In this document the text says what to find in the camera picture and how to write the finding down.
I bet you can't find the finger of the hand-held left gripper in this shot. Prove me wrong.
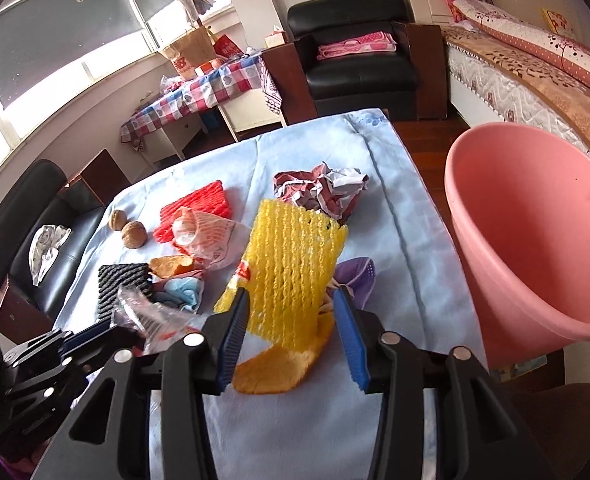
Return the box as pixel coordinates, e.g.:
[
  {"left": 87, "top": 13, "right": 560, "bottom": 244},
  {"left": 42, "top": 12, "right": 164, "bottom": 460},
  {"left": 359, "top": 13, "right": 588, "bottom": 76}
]
[
  {"left": 61, "top": 341, "right": 141, "bottom": 376},
  {"left": 60, "top": 320, "right": 116, "bottom": 350}
]

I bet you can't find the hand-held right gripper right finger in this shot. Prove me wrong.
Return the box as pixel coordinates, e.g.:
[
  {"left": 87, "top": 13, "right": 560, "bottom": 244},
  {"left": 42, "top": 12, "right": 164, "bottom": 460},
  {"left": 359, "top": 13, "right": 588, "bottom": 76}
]
[{"left": 332, "top": 285, "right": 558, "bottom": 480}]

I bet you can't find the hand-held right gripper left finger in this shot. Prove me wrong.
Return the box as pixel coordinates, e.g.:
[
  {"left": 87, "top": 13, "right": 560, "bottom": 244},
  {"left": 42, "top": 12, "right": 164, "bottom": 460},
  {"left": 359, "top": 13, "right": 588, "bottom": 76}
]
[{"left": 30, "top": 287, "right": 251, "bottom": 480}]

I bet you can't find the yellow wrapper with red label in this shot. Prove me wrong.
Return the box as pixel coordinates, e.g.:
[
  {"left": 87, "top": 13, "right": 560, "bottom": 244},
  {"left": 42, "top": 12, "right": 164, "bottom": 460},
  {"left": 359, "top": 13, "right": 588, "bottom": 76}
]
[{"left": 214, "top": 260, "right": 252, "bottom": 314}]

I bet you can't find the large orange peel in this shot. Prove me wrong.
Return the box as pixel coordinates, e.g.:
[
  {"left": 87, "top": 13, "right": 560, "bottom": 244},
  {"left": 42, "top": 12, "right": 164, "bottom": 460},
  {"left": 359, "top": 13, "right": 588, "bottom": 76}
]
[{"left": 232, "top": 305, "right": 336, "bottom": 396}]

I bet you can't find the black foam fruit net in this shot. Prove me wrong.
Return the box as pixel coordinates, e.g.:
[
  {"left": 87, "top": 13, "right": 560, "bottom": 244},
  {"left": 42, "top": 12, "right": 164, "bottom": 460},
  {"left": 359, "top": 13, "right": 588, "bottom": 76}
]
[{"left": 98, "top": 262, "right": 154, "bottom": 322}]

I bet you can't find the light blue cloth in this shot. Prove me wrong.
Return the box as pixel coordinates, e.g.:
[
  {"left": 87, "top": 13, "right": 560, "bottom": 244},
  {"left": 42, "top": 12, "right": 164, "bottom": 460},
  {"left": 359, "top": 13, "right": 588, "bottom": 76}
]
[{"left": 150, "top": 275, "right": 206, "bottom": 314}]

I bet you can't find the purple face mask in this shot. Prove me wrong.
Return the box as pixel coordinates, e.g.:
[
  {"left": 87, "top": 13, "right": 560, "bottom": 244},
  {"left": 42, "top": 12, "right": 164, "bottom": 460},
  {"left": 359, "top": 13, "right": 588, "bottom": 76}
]
[{"left": 320, "top": 257, "right": 377, "bottom": 312}]

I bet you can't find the clear plastic wrapper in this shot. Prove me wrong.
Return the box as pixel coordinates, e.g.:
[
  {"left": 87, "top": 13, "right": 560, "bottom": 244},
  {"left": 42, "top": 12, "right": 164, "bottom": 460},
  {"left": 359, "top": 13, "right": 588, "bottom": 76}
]
[{"left": 110, "top": 285, "right": 211, "bottom": 356}]

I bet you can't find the yellow foam fruit net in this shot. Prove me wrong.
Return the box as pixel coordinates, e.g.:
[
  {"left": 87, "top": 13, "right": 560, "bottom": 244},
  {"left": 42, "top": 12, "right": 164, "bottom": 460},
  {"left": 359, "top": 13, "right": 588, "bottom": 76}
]
[{"left": 245, "top": 199, "right": 350, "bottom": 351}]

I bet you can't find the small orange peel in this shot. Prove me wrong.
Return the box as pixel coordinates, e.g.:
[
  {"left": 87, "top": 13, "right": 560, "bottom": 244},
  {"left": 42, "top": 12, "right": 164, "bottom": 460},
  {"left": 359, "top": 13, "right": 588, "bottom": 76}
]
[{"left": 148, "top": 255, "right": 194, "bottom": 279}]

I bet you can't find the white orange plastic bag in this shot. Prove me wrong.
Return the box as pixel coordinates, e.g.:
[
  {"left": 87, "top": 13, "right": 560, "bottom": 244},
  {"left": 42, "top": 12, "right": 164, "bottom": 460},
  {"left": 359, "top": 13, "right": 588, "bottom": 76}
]
[{"left": 171, "top": 207, "right": 251, "bottom": 271}]

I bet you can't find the red white paper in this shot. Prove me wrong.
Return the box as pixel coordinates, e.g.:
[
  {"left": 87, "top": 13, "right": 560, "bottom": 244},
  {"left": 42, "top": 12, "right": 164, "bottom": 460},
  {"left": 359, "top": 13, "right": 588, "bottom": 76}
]
[{"left": 273, "top": 162, "right": 371, "bottom": 226}]

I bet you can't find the pink plastic bucket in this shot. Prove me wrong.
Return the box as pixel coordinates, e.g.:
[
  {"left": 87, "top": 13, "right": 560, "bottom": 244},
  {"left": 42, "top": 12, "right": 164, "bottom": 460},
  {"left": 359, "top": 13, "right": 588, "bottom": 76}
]
[{"left": 444, "top": 122, "right": 590, "bottom": 368}]

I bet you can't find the person's left forearm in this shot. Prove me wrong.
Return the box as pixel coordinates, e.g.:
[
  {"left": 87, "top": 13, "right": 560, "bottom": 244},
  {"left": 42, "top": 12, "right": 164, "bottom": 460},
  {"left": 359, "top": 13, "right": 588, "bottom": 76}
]
[{"left": 0, "top": 450, "right": 33, "bottom": 480}]

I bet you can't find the black leather sofa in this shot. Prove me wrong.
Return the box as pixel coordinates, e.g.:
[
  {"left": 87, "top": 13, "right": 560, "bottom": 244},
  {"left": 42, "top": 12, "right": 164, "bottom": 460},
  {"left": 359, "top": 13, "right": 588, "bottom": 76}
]
[{"left": 0, "top": 149, "right": 132, "bottom": 342}]

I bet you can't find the white crumpled cloth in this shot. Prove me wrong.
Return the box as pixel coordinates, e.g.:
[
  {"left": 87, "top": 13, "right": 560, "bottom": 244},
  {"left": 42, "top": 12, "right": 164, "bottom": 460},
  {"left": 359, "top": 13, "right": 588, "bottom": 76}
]
[{"left": 28, "top": 224, "right": 72, "bottom": 287}]

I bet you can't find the light blue tablecloth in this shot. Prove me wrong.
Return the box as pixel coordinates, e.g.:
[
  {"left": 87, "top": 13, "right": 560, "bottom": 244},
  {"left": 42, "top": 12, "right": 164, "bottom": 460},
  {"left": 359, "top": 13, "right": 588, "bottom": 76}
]
[{"left": 52, "top": 107, "right": 490, "bottom": 480}]

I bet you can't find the large walnut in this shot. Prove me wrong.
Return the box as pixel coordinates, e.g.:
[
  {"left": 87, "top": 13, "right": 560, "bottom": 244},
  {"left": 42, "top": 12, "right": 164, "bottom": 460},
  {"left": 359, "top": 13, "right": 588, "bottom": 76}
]
[{"left": 121, "top": 220, "right": 147, "bottom": 250}]

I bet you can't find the red foam fruit net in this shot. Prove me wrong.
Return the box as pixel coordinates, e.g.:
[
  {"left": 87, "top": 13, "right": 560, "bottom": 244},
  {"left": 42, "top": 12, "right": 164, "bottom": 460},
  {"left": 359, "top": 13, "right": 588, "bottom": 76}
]
[{"left": 153, "top": 180, "right": 233, "bottom": 256}]

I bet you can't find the colourful printed box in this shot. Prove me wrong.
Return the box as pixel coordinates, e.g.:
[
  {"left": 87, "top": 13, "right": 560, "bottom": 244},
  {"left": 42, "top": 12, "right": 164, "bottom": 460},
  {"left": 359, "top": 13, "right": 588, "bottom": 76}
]
[{"left": 492, "top": 355, "right": 548, "bottom": 384}]

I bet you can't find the white desk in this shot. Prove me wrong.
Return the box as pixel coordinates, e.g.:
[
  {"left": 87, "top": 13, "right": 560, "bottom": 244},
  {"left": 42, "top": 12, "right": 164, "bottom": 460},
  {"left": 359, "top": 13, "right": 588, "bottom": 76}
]
[{"left": 142, "top": 85, "right": 288, "bottom": 163}]

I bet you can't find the blue bin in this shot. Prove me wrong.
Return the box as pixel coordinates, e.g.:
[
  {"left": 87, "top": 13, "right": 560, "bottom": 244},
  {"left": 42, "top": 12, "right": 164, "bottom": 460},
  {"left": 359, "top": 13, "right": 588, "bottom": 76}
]
[{"left": 198, "top": 110, "right": 223, "bottom": 133}]

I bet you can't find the brown round stool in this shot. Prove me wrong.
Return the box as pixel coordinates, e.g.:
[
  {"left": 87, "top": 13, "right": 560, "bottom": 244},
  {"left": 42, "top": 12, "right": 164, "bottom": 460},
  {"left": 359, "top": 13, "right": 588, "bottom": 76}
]
[{"left": 510, "top": 382, "right": 590, "bottom": 480}]

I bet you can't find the checked tablecloth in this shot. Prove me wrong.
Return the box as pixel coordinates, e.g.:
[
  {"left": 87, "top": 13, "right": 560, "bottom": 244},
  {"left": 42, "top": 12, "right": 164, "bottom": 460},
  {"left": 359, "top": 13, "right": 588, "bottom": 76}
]
[{"left": 120, "top": 50, "right": 276, "bottom": 148}]

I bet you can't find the pink patterned hanging cloth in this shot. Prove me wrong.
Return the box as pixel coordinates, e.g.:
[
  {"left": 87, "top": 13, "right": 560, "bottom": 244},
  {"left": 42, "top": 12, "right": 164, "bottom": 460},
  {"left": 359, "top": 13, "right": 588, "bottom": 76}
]
[{"left": 260, "top": 55, "right": 284, "bottom": 116}]

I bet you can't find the black leather armchair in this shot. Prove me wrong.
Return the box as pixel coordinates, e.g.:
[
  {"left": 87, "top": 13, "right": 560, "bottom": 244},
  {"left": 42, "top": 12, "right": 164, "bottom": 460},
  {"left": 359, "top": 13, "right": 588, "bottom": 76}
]
[{"left": 261, "top": 0, "right": 448, "bottom": 127}]

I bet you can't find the orange box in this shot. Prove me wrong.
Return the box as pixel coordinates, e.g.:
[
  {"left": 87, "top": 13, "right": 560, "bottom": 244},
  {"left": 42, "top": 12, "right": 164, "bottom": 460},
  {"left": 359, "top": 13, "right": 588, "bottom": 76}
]
[{"left": 193, "top": 57, "right": 228, "bottom": 75}]

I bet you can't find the brown paper bag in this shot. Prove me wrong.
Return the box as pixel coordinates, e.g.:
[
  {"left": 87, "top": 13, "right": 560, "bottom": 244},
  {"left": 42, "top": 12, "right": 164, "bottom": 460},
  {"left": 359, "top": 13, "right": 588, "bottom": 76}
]
[{"left": 159, "top": 25, "right": 217, "bottom": 81}]

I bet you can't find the white bed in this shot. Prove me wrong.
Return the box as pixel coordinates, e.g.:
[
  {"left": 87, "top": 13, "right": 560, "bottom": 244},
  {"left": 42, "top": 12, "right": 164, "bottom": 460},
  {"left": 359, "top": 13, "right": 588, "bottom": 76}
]
[{"left": 417, "top": 0, "right": 590, "bottom": 176}]

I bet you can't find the red shopping bag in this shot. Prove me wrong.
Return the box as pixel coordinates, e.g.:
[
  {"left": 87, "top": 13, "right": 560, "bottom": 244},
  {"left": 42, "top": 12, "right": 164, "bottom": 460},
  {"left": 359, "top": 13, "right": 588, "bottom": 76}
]
[{"left": 212, "top": 34, "right": 246, "bottom": 61}]

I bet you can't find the pink folded blanket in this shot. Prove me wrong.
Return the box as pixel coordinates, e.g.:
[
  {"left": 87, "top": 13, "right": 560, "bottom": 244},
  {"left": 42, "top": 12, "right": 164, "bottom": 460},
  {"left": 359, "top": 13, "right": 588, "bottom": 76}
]
[{"left": 317, "top": 31, "right": 398, "bottom": 60}]

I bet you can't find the brown patterned bedspread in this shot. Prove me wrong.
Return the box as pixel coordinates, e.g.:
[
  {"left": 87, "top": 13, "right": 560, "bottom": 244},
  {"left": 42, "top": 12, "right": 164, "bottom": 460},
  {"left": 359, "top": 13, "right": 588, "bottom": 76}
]
[{"left": 442, "top": 25, "right": 590, "bottom": 158}]

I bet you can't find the long floral pillow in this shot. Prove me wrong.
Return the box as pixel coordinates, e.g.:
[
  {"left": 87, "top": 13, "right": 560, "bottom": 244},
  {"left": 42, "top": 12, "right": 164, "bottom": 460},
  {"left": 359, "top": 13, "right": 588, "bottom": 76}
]
[{"left": 452, "top": 0, "right": 590, "bottom": 103}]

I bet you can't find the yellow printed card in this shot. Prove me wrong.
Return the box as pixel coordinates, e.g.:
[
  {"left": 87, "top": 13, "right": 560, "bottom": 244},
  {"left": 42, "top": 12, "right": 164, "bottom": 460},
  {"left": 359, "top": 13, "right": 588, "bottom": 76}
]
[{"left": 540, "top": 7, "right": 576, "bottom": 39}]

